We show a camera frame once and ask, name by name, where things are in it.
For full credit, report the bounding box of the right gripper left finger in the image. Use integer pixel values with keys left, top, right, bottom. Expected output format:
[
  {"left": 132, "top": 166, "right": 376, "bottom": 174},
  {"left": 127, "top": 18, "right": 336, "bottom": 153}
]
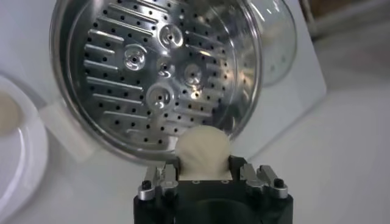
[{"left": 136, "top": 158, "right": 180, "bottom": 201}]

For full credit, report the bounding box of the white steamed baozi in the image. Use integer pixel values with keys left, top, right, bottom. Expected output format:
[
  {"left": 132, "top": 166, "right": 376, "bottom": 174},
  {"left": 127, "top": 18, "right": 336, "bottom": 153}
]
[
  {"left": 0, "top": 90, "right": 24, "bottom": 136},
  {"left": 175, "top": 125, "right": 232, "bottom": 181}
]

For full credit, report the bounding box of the white round plate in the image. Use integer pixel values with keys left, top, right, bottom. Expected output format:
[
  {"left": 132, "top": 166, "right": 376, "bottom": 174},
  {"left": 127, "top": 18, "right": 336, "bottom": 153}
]
[{"left": 0, "top": 74, "right": 49, "bottom": 224}]

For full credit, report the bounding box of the stainless steel steamer basket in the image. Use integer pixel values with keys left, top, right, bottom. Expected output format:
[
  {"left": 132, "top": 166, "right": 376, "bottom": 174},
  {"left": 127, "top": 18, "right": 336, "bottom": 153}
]
[{"left": 38, "top": 0, "right": 263, "bottom": 167}]

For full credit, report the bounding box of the glass lid with cream handle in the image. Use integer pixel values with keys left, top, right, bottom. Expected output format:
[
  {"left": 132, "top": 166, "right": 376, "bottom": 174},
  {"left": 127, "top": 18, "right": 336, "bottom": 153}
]
[{"left": 243, "top": 0, "right": 298, "bottom": 88}]

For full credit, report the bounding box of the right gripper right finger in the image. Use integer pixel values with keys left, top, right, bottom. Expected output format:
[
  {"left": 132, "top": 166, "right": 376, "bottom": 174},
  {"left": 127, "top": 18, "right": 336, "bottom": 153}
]
[{"left": 228, "top": 155, "right": 289, "bottom": 200}]

